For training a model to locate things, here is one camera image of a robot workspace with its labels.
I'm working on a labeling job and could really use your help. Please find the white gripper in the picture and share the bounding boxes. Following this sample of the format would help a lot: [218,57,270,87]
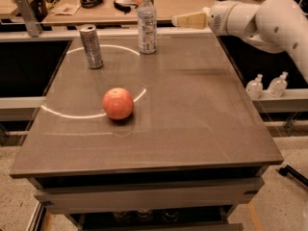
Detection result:
[171,1,244,37]

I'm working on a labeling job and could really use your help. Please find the blue plastic water bottle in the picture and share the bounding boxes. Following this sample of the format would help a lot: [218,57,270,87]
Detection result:
[137,0,157,54]

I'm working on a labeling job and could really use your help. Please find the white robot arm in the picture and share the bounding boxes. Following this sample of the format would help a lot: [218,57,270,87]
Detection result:
[171,0,308,82]

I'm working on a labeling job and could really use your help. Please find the small clear bottle left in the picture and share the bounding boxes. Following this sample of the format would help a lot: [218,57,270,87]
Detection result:
[245,74,263,99]

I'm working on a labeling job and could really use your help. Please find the small clear bottle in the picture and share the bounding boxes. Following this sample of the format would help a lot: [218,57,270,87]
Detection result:
[268,71,288,97]
[245,74,263,99]

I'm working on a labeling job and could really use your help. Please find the small clear bottle right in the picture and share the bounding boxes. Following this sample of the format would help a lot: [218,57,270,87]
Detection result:
[268,71,288,97]

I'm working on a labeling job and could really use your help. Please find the red apple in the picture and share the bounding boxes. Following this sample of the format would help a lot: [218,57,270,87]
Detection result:
[102,88,134,120]

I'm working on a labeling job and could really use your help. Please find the black sunglasses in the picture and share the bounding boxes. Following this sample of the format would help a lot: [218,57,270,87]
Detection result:
[114,0,139,14]

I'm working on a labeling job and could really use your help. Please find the silver drink can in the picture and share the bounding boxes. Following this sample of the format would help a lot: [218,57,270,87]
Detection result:
[79,24,104,69]

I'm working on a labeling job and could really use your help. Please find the paper note on desk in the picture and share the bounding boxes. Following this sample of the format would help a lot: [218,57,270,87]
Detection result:
[53,4,80,15]

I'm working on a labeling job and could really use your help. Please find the table drawer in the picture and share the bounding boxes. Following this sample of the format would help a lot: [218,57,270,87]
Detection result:
[35,177,264,214]

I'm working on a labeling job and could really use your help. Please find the black chair base leg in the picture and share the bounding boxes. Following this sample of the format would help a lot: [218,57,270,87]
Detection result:
[278,165,308,187]

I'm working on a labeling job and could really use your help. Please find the left metal bracket post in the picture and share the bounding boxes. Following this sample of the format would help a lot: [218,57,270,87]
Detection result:
[14,0,42,38]

